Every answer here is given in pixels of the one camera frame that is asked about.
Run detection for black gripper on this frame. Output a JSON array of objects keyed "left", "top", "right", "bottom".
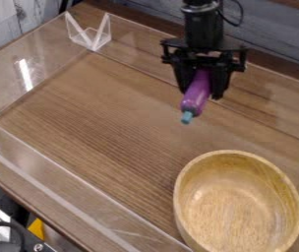
[{"left": 160, "top": 3, "right": 248, "bottom": 100}]

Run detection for purple toy eggplant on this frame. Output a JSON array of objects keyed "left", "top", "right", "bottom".
[{"left": 180, "top": 69, "right": 210, "bottom": 124}]

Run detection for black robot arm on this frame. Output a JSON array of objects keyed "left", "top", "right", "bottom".
[{"left": 160, "top": 0, "right": 248, "bottom": 99}]

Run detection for brown wooden bowl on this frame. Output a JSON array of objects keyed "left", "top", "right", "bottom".
[{"left": 174, "top": 150, "right": 299, "bottom": 252}]

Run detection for clear acrylic tray walls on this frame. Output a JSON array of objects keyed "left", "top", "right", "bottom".
[{"left": 0, "top": 10, "right": 299, "bottom": 252}]

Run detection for yellow sticker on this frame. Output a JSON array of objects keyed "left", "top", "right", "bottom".
[{"left": 29, "top": 219, "right": 44, "bottom": 240}]

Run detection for black device with screw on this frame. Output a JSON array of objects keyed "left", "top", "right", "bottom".
[{"left": 9, "top": 220, "right": 72, "bottom": 252}]

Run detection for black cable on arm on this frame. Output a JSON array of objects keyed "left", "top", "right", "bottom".
[{"left": 216, "top": 0, "right": 246, "bottom": 28}]

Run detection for black cable lower left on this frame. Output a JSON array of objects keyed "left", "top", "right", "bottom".
[{"left": 0, "top": 220, "right": 29, "bottom": 252}]

